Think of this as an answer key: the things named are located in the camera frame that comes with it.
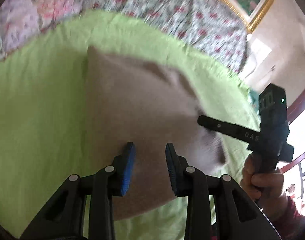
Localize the beige knit sweater brown trim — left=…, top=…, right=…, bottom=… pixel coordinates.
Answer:
left=86, top=47, right=226, bottom=220

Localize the red sleeve right forearm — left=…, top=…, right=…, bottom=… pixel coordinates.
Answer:
left=272, top=197, right=305, bottom=239

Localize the person's right hand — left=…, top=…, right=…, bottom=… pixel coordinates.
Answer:
left=240, top=153, right=288, bottom=222

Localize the light green bed sheet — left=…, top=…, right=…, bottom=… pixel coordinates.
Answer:
left=0, top=10, right=259, bottom=237

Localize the red floral white quilt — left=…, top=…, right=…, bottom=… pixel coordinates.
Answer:
left=77, top=0, right=248, bottom=73

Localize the purple pink floral pillow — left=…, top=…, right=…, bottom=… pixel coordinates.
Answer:
left=0, top=0, right=81, bottom=61

